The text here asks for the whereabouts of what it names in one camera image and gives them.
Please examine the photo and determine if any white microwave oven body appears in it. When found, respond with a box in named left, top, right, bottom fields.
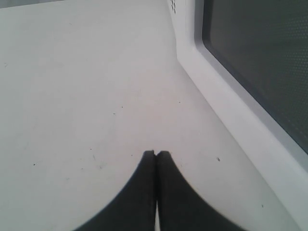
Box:
left=167, top=0, right=205, bottom=58

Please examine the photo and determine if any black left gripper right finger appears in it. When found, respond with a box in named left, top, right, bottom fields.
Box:
left=156, top=151, right=243, bottom=231

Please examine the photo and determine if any white microwave oven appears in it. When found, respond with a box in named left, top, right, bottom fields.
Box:
left=178, top=0, right=308, bottom=231

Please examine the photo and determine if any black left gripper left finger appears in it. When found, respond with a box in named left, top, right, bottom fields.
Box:
left=77, top=151, right=156, bottom=231

